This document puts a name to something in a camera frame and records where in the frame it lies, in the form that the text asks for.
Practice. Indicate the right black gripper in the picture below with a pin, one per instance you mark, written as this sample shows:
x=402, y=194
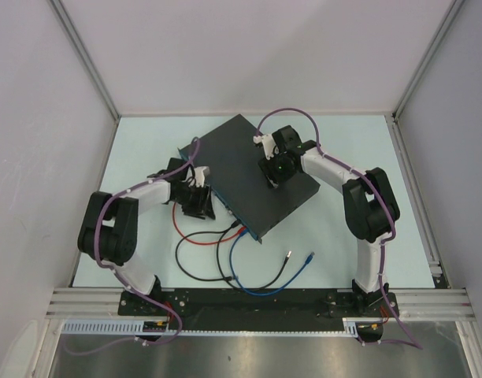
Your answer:
x=272, y=177

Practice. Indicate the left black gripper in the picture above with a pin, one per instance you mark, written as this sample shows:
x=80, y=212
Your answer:
x=203, y=206

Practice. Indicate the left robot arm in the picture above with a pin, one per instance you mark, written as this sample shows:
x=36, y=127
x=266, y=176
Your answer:
x=109, y=230

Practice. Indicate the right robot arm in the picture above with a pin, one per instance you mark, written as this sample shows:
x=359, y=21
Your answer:
x=369, y=203

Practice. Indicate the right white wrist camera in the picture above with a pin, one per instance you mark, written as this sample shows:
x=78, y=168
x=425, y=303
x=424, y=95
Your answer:
x=268, y=144

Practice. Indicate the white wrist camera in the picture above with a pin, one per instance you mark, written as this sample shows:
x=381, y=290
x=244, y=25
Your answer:
x=199, y=176
x=268, y=144

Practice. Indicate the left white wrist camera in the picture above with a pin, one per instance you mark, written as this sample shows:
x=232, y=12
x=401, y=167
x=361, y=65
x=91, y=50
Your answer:
x=199, y=176

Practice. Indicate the black network switch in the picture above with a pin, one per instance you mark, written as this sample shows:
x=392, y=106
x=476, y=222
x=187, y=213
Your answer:
x=238, y=182

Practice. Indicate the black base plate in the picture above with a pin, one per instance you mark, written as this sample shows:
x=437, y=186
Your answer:
x=290, y=310

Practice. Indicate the white slotted cable duct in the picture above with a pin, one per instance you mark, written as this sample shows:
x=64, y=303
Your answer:
x=345, y=329

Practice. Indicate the aluminium frame rail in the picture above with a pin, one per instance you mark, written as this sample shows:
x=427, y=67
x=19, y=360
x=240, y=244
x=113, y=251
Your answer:
x=414, y=304

